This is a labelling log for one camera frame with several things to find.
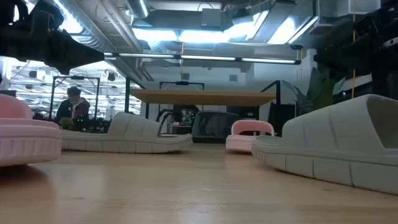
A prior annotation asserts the pink rubber slide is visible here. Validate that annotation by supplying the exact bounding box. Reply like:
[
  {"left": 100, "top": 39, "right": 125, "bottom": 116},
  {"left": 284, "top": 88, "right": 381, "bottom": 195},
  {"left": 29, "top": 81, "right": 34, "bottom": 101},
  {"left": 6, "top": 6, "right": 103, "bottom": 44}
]
[
  {"left": 0, "top": 93, "right": 63, "bottom": 167},
  {"left": 225, "top": 119, "right": 275, "bottom": 153}
]

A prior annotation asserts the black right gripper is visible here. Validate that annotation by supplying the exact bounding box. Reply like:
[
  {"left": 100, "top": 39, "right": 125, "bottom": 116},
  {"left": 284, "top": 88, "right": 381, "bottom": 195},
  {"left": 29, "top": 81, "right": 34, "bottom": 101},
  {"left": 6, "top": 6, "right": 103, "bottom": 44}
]
[{"left": 313, "top": 6, "right": 385, "bottom": 78}]

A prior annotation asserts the grey mesh office chair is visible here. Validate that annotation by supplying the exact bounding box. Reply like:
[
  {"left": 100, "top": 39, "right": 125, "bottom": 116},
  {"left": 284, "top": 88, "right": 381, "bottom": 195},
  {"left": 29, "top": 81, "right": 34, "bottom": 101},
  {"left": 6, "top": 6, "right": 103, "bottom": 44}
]
[{"left": 192, "top": 110, "right": 240, "bottom": 144}]

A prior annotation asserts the wooden shelf with black frame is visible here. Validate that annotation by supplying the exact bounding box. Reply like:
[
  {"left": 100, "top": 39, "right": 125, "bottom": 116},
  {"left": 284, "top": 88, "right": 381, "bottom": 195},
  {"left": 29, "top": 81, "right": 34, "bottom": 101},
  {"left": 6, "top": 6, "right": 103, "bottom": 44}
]
[{"left": 124, "top": 76, "right": 282, "bottom": 138}]

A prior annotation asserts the small green plant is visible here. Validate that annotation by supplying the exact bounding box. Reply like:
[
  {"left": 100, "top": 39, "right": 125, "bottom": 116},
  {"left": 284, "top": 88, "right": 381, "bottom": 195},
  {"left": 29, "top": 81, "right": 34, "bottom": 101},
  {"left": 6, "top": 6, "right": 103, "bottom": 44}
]
[{"left": 58, "top": 117, "right": 75, "bottom": 130}]

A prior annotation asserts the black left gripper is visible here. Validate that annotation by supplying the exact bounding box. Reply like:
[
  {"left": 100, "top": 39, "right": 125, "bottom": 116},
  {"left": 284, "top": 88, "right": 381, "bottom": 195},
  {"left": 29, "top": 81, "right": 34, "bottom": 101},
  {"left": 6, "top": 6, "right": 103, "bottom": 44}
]
[{"left": 0, "top": 0, "right": 105, "bottom": 75}]

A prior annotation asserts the person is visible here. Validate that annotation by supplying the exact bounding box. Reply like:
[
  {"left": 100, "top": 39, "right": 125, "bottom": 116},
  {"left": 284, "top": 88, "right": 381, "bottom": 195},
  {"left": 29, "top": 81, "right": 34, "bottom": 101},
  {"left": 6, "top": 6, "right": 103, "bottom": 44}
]
[{"left": 55, "top": 86, "right": 91, "bottom": 124}]

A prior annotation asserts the black cabinet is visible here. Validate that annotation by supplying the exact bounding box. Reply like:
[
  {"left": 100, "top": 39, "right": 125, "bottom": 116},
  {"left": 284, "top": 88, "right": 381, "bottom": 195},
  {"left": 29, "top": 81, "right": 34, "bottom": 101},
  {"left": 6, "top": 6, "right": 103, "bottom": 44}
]
[{"left": 267, "top": 102, "right": 296, "bottom": 137}]

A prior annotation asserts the white signboard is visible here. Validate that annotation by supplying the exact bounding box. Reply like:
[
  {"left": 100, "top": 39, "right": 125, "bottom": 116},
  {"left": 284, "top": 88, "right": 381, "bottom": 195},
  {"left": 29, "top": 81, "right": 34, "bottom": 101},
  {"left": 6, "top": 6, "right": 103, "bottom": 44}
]
[{"left": 341, "top": 73, "right": 373, "bottom": 91}]

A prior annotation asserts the grey rubber slide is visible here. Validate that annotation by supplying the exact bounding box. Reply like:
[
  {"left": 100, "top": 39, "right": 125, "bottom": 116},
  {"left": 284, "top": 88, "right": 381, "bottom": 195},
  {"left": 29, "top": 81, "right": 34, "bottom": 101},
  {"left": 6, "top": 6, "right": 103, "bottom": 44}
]
[
  {"left": 60, "top": 111, "right": 194, "bottom": 154},
  {"left": 251, "top": 93, "right": 398, "bottom": 196}
]

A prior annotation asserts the long LED light bar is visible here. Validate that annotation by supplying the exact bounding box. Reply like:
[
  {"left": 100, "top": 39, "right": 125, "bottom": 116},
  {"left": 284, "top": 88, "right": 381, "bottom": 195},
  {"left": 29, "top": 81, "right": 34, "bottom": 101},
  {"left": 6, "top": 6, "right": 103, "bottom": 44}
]
[{"left": 104, "top": 52, "right": 302, "bottom": 65}]

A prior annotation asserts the green plant in white pot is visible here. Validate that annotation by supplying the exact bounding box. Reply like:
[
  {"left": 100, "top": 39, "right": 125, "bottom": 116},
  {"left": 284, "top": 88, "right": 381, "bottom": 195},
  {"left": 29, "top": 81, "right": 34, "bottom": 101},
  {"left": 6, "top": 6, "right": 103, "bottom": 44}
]
[{"left": 281, "top": 67, "right": 346, "bottom": 116}]

